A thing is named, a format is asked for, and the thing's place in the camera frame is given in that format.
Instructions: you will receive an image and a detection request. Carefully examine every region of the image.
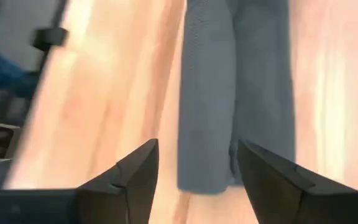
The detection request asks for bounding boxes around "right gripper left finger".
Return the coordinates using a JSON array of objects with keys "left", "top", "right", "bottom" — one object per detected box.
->
[{"left": 0, "top": 138, "right": 160, "bottom": 224}]

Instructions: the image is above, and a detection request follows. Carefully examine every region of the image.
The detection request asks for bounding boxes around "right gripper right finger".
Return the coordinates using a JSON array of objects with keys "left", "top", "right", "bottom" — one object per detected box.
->
[{"left": 236, "top": 139, "right": 358, "bottom": 224}]

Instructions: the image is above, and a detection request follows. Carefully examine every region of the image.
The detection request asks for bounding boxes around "grey waffle-weave towel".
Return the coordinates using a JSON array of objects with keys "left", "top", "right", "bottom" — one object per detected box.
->
[{"left": 177, "top": 0, "right": 296, "bottom": 195}]

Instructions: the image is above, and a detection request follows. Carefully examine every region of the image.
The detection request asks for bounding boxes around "person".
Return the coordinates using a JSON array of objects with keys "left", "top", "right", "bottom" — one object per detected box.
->
[{"left": 0, "top": 39, "right": 40, "bottom": 100}]

